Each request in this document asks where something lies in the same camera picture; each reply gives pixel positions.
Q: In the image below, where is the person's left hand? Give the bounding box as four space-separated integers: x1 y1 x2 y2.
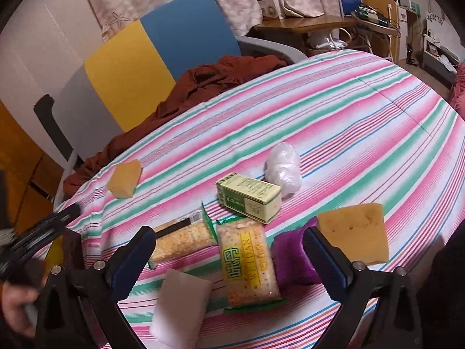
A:
0 284 48 337

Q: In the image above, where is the wooden wardrobe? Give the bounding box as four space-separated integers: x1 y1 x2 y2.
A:
0 100 73 233

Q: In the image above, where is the large yellow sponge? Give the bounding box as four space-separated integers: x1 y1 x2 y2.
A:
317 203 390 265

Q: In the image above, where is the grey yellow blue chair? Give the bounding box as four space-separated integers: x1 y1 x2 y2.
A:
51 0 309 204

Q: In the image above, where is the light wooden chair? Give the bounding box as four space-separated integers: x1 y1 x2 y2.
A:
358 0 402 62

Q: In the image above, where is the small cream green carton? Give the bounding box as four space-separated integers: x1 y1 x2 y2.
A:
215 174 282 225

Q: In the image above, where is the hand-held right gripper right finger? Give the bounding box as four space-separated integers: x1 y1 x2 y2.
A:
303 226 424 349

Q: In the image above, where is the red-brown cloth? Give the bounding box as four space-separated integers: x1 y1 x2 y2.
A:
62 55 289 199

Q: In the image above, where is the white plastic bag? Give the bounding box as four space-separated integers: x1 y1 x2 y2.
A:
264 143 303 199

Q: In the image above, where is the pink fluffy cloth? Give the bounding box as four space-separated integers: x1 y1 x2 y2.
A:
448 63 465 117

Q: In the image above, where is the wooden desk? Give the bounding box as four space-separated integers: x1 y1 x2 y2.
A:
252 16 358 57

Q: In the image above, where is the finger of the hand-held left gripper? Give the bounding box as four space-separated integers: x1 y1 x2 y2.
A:
12 204 81 262

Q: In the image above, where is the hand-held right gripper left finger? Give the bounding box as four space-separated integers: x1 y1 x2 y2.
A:
34 225 158 349

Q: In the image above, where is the white foam block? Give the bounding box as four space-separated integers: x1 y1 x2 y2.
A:
149 268 213 349

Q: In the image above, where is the purple snack packet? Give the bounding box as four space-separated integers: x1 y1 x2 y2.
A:
273 217 322 286

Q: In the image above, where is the blue folding chair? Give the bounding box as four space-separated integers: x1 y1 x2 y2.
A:
339 0 364 19

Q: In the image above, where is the grey printer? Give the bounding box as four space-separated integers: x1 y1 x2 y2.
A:
421 34 460 77

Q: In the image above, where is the green-edged cracker packet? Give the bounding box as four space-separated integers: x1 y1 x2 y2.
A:
217 215 286 313
148 204 219 268

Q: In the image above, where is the small yellow sponge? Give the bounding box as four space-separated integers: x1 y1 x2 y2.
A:
106 159 143 200

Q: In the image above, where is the white cardboard box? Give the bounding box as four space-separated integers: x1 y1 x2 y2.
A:
254 0 286 19

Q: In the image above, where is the gold tin box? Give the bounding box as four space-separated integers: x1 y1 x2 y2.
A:
45 231 86 273

